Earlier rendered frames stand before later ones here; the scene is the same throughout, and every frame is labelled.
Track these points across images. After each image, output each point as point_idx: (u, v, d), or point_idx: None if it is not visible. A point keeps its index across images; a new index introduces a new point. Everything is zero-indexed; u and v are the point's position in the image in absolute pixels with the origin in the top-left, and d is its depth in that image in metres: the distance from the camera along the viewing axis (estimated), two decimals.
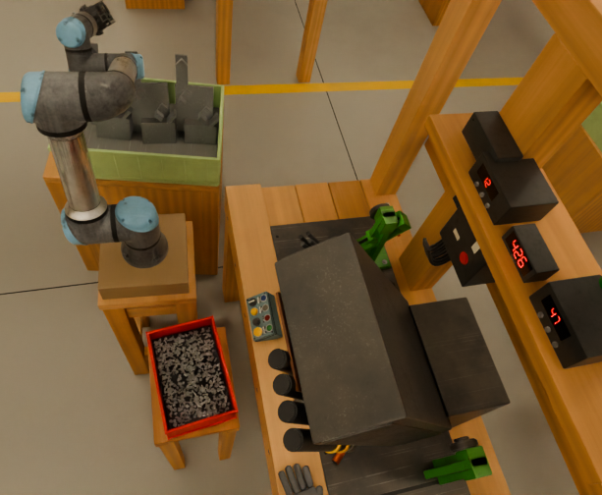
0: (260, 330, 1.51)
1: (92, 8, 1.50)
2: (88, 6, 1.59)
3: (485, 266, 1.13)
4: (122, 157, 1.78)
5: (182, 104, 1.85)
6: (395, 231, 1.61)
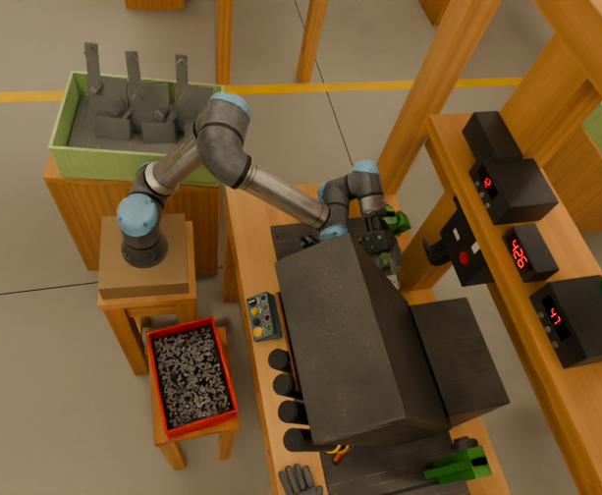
0: (260, 330, 1.51)
1: (384, 231, 1.32)
2: (400, 267, 1.34)
3: (485, 266, 1.13)
4: (122, 157, 1.78)
5: (182, 104, 1.85)
6: (395, 231, 1.61)
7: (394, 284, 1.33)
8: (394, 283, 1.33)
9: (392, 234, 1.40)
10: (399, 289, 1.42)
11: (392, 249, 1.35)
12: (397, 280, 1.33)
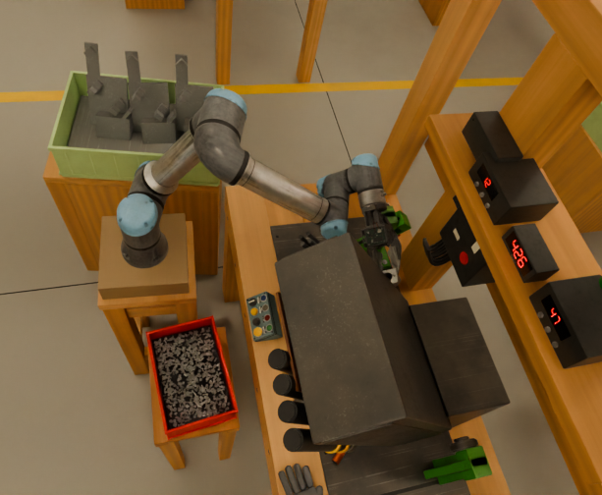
0: (260, 330, 1.51)
1: (384, 224, 1.32)
2: (400, 261, 1.34)
3: (485, 266, 1.13)
4: (122, 157, 1.78)
5: (182, 104, 1.85)
6: (395, 231, 1.61)
7: (394, 278, 1.32)
8: (394, 277, 1.32)
9: (392, 228, 1.40)
10: (399, 284, 1.41)
11: (392, 244, 1.34)
12: (397, 274, 1.33)
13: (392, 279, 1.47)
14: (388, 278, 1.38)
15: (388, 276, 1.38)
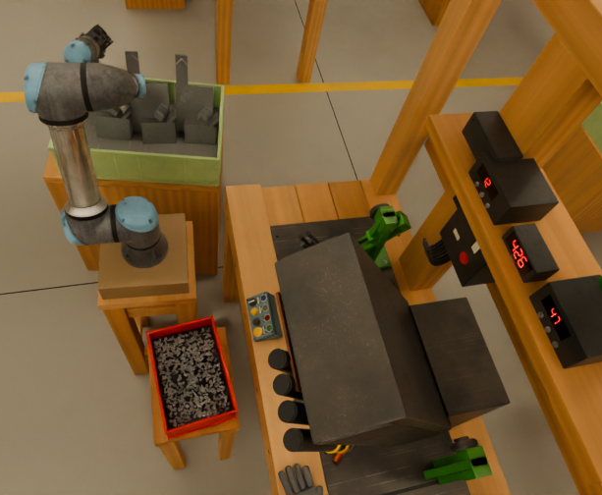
0: (260, 330, 1.51)
1: (90, 32, 1.58)
2: None
3: (485, 266, 1.13)
4: (122, 157, 1.78)
5: (182, 104, 1.85)
6: (395, 231, 1.61)
7: None
8: None
9: None
10: None
11: None
12: None
13: None
14: None
15: None
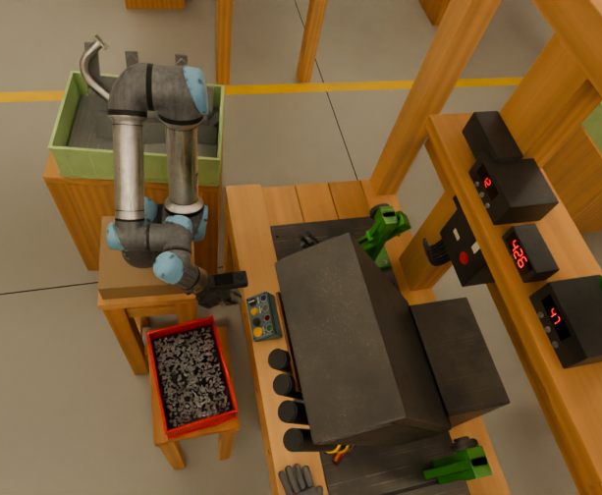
0: (260, 330, 1.51)
1: (204, 300, 1.39)
2: (238, 303, 1.47)
3: (485, 266, 1.13)
4: None
5: None
6: (395, 231, 1.61)
7: (97, 36, 1.73)
8: (97, 36, 1.72)
9: (230, 288, 1.37)
10: None
11: None
12: (94, 35, 1.72)
13: (81, 72, 1.77)
14: (94, 53, 1.75)
15: (94, 52, 1.74)
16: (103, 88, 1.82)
